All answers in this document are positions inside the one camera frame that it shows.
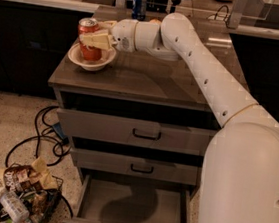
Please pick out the clear plastic bottle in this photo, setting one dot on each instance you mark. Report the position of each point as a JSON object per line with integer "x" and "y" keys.
{"x": 17, "y": 211}

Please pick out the bottom open grey drawer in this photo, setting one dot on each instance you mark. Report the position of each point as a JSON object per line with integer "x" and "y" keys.
{"x": 123, "y": 200}

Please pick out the orange fruit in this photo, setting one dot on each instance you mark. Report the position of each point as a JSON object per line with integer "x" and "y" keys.
{"x": 155, "y": 21}

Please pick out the brown snack bag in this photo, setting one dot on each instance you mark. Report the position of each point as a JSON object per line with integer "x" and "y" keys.
{"x": 34, "y": 177}

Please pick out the top grey drawer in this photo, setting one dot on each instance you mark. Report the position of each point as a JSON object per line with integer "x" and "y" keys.
{"x": 134, "y": 132}

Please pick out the red coke can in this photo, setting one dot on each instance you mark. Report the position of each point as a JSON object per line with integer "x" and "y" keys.
{"x": 86, "y": 29}

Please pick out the white paper bowl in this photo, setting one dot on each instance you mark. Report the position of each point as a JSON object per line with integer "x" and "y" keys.
{"x": 76, "y": 57}

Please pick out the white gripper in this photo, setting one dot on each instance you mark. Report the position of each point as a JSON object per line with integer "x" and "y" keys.
{"x": 123, "y": 34}

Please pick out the grey drawer cabinet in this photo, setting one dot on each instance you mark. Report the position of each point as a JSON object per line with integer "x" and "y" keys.
{"x": 136, "y": 85}

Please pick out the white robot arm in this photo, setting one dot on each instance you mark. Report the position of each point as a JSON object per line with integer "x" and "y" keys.
{"x": 240, "y": 174}

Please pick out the blue pepsi can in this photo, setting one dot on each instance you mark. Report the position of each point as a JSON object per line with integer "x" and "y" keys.
{"x": 139, "y": 9}

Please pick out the black wire basket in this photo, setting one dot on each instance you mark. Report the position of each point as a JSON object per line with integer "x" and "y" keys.
{"x": 41, "y": 204}

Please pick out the middle grey drawer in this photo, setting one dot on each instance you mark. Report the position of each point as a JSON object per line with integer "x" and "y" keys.
{"x": 133, "y": 166}

